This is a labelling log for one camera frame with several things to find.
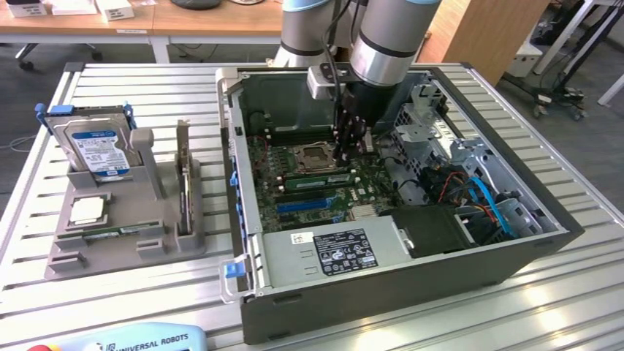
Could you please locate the CPU socket with metal frame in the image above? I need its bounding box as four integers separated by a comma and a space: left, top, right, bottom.
288, 143, 343, 173

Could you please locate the wheeled cart base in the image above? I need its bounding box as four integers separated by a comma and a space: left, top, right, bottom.
530, 82, 588, 120

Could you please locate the silver CPU chip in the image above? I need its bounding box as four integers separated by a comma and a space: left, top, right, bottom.
68, 197, 112, 224

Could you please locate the white cardboard box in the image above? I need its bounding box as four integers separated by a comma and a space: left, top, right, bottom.
92, 0, 136, 22
8, 0, 48, 18
50, 0, 100, 16

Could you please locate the office chair base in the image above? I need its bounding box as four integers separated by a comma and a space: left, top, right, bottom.
14, 42, 104, 71

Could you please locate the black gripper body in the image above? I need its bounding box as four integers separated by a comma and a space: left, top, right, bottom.
340, 80, 398, 127

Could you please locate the graphics card with metal bracket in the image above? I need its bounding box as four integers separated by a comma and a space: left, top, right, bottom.
174, 117, 195, 235

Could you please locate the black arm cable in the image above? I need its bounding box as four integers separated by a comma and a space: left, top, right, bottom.
319, 0, 370, 102

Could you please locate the wooden cabinet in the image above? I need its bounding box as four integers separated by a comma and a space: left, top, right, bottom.
418, 0, 554, 88

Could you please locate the blue SATA wire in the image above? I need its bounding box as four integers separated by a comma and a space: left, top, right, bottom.
468, 176, 514, 239

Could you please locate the green motherboard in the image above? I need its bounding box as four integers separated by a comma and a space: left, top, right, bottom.
247, 134, 407, 232

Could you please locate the silver chipset heatsink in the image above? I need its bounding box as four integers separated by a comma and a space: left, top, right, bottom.
350, 203, 380, 221

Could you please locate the metal disk bay cage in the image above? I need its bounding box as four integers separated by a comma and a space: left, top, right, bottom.
390, 80, 488, 173

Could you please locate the grey part rack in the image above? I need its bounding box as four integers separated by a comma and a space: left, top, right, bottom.
43, 127, 210, 282

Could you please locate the blue expansion slot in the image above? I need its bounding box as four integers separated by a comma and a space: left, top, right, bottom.
275, 198, 339, 216

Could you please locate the white floor cable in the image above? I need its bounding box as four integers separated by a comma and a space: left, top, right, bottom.
8, 134, 39, 151

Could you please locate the Universal Robots teach pendant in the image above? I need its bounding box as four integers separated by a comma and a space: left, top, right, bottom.
46, 321, 207, 351

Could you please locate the white table frame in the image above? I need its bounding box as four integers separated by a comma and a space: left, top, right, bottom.
532, 0, 624, 107

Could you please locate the grey power supply unit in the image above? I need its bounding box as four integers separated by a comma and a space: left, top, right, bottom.
251, 215, 416, 290

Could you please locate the open black PC case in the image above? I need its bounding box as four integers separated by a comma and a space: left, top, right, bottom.
215, 61, 586, 347

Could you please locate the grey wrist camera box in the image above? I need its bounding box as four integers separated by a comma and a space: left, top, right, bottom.
306, 62, 354, 100

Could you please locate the green RAM stick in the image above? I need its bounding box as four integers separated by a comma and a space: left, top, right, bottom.
82, 222, 163, 239
284, 173, 356, 192

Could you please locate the wooden desk with white frame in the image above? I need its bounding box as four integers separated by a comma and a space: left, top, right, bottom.
0, 0, 294, 65

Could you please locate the hard disk in blue caddy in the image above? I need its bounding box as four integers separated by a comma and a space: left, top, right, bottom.
34, 102, 136, 183

